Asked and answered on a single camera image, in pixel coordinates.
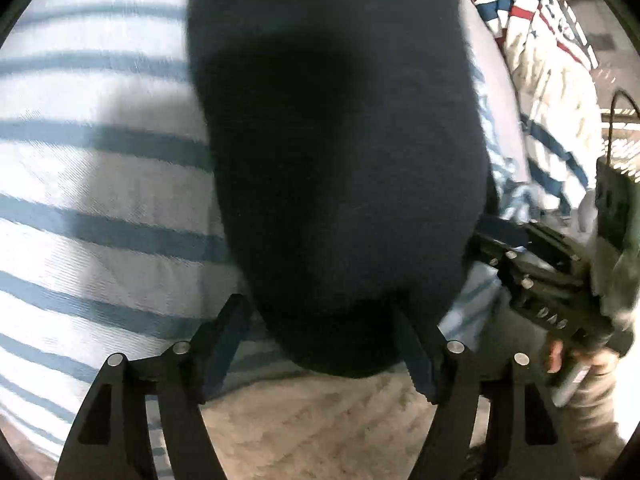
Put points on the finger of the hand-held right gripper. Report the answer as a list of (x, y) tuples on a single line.
[(500, 240)]

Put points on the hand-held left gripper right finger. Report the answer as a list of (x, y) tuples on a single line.
[(415, 355)]

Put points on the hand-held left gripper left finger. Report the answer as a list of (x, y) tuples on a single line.
[(225, 345)]

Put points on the navy knit cardigan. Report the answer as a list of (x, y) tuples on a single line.
[(330, 160)]

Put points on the person's right hand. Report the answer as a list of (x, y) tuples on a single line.
[(555, 357)]

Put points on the pale fluffy rug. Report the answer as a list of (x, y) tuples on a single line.
[(320, 425)]

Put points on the grey bed sheet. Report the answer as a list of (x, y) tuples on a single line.
[(495, 85)]

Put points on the white red blue printed cloth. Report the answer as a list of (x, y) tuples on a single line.
[(545, 85)]

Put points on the blue striped blanket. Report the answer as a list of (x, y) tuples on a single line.
[(100, 185)]

